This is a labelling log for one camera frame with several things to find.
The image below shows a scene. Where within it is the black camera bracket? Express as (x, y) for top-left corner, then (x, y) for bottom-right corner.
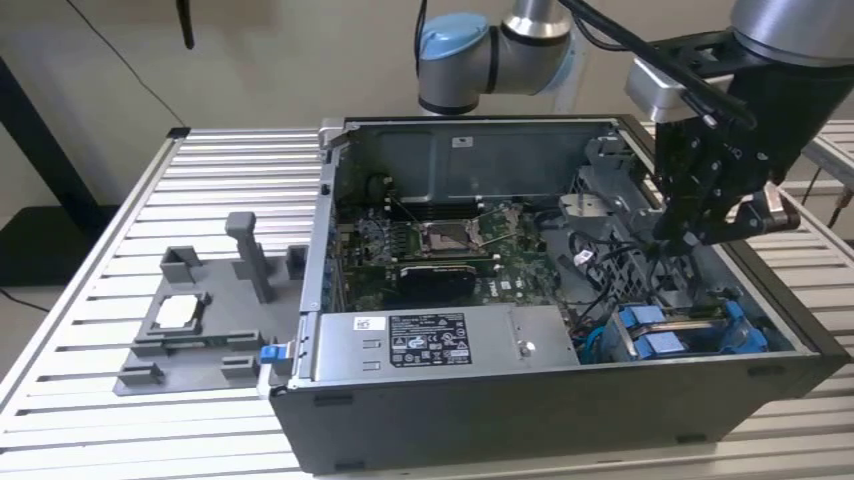
(650, 29), (737, 77)

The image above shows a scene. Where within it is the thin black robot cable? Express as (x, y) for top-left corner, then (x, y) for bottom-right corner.
(571, 14), (639, 53)

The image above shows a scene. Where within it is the grey metal drive cage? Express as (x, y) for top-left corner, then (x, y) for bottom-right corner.
(558, 137), (673, 281)

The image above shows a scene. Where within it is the grey parts rack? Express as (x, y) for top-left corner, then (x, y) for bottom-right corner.
(114, 211), (310, 399)

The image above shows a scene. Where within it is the grey metal disk bay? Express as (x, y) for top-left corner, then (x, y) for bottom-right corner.
(610, 294), (796, 364)

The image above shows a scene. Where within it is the blue data cable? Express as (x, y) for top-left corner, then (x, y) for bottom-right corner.
(578, 323), (607, 364)

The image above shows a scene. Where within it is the black disk wire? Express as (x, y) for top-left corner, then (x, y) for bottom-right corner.
(570, 234), (676, 261)

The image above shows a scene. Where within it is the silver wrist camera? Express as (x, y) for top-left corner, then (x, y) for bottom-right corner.
(625, 58), (700, 124)

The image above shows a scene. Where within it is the black arm base cable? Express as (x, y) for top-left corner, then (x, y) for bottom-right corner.
(411, 0), (433, 61)

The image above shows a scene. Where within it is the black RAM slot row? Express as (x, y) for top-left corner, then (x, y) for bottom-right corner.
(391, 194), (483, 221)

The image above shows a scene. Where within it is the black floor cable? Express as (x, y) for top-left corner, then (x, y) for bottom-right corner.
(0, 287), (52, 312)

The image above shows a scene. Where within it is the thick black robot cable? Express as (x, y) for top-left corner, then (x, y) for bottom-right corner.
(558, 0), (760, 129)

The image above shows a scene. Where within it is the silver CPU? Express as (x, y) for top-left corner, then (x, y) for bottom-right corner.
(154, 295), (202, 329)

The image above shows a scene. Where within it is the black monitor stand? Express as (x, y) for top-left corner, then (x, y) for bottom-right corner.
(0, 54), (115, 287)

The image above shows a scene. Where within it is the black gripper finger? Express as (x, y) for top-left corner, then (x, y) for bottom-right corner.
(697, 182), (802, 246)
(653, 117), (736, 254)

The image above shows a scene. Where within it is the black open PC case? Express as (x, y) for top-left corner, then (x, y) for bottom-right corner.
(257, 113), (853, 475)

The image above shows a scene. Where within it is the grey power supply unit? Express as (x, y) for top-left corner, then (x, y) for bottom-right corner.
(313, 305), (581, 389)

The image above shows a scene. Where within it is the green motherboard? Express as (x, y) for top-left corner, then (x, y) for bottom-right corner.
(337, 197), (569, 314)

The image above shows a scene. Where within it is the CPU socket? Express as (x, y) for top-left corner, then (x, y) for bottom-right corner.
(413, 219), (486, 254)

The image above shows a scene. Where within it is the black hanging strap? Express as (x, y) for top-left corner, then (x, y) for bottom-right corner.
(174, 0), (196, 50)

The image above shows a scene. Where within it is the black wire with white tag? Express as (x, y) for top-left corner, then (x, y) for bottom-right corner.
(563, 247), (642, 301)

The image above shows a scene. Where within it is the thin black wall cable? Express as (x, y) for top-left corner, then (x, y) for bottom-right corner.
(66, 0), (190, 130)

